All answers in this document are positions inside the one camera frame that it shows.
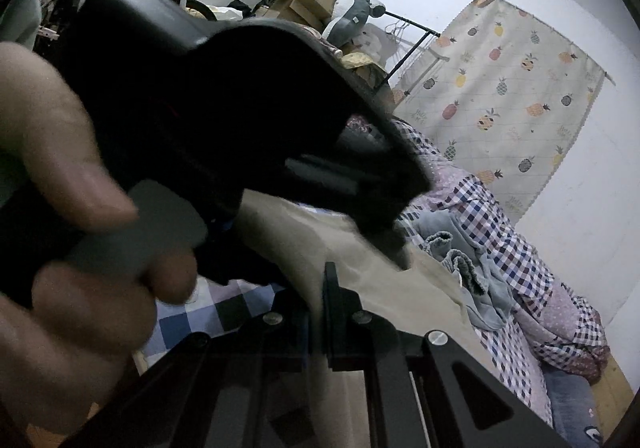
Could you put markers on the wooden bed frame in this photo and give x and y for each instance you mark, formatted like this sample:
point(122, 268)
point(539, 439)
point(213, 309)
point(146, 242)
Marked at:
point(613, 396)

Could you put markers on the person left hand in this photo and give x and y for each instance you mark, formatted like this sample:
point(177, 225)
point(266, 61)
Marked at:
point(70, 350)

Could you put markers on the cardboard box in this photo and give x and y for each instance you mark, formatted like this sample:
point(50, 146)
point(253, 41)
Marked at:
point(310, 13)

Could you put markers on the grey sleeve forearm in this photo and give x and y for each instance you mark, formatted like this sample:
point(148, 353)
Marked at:
point(20, 22)

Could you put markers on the pineapple print curtain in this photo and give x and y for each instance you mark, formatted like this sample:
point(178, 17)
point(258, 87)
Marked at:
point(503, 96)

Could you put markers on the grey sweatpants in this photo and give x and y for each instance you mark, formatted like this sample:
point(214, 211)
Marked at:
point(486, 295)

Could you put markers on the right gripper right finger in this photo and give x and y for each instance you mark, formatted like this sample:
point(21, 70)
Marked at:
point(422, 391)

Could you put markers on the beige khaki garment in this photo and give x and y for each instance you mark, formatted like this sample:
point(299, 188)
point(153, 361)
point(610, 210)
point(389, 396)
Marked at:
point(420, 299)

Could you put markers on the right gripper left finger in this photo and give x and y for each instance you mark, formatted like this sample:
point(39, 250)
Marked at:
point(244, 389)

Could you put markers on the dark blue pillow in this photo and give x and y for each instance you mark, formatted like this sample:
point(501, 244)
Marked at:
point(573, 407)

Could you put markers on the black clothes rack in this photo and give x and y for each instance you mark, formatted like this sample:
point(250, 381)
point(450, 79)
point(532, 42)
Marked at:
point(407, 49)

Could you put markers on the checkered purple quilt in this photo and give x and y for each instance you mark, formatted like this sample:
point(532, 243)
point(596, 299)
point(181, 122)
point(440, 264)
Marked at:
point(562, 328)

